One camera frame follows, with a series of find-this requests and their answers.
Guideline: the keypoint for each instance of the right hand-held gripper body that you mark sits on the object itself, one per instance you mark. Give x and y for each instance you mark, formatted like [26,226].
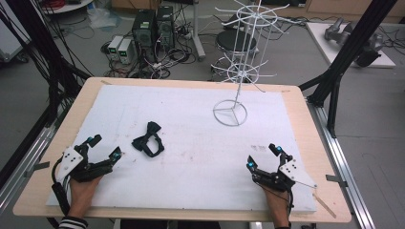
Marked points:
[281,178]

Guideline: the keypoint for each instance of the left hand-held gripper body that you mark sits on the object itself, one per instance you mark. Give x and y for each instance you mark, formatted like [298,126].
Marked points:
[79,167]

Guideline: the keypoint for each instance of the black bow tie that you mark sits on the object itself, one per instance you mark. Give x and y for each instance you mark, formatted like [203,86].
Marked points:
[149,143]

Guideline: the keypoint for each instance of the person's right hand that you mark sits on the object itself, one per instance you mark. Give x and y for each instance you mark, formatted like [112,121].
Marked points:
[279,206]

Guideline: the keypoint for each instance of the person's left hand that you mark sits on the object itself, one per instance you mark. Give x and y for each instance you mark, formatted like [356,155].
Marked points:
[82,197]

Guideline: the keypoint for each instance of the wooden table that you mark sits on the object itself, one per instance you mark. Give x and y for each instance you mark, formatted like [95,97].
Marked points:
[302,127]

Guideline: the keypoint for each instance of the grey metal clamp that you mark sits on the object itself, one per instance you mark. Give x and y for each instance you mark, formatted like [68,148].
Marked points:
[36,168]
[336,180]

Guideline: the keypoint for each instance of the thin wooden stick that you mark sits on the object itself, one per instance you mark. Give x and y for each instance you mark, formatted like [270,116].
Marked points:
[324,205]

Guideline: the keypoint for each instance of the striped sleeve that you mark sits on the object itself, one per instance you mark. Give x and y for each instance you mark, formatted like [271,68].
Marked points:
[72,222]

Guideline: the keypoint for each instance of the white foam mat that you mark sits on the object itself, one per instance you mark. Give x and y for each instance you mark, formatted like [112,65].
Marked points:
[191,178]

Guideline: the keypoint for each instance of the white power supply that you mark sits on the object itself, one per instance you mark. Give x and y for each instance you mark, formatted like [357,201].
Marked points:
[125,51]
[114,46]

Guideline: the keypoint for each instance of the white floor board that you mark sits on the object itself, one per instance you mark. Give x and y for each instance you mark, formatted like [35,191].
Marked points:
[328,47]

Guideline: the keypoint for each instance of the black computer tower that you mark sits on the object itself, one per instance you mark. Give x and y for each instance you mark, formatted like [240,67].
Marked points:
[165,28]
[144,35]

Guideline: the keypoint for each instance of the black round stool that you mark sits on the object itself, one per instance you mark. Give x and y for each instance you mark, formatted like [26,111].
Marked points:
[229,39]

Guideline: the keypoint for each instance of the clear plastic bag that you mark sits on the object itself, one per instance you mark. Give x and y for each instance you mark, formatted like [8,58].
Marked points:
[102,17]

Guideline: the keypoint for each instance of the white round table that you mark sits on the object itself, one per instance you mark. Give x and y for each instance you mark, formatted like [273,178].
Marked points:
[68,7]

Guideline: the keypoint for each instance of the grey stand leg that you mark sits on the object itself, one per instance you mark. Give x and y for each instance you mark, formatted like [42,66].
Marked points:
[198,35]

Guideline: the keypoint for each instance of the aluminium rail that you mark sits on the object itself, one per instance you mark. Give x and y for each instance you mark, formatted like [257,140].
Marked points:
[340,152]
[28,159]

